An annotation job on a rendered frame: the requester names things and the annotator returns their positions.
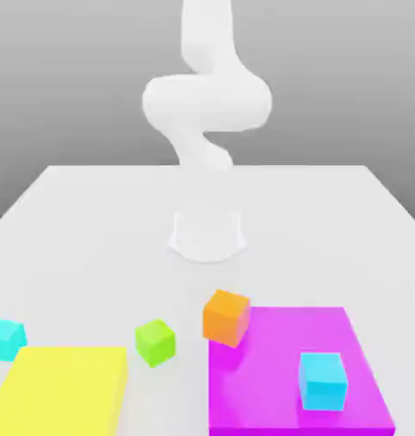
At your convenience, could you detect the small orange cube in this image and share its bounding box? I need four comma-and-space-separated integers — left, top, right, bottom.
202, 289, 251, 349

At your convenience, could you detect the small green cube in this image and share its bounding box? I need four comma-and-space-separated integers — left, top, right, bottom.
135, 318, 176, 369

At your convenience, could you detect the small sky blue cube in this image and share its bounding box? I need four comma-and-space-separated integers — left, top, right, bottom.
298, 352, 349, 412

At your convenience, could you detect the small turquoise cube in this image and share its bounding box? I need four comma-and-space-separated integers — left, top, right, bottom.
0, 318, 28, 363

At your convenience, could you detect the large magenta box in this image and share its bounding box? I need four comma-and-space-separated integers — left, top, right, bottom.
207, 305, 397, 436

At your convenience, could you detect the large yellow box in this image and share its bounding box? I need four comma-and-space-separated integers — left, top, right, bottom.
0, 346, 129, 436

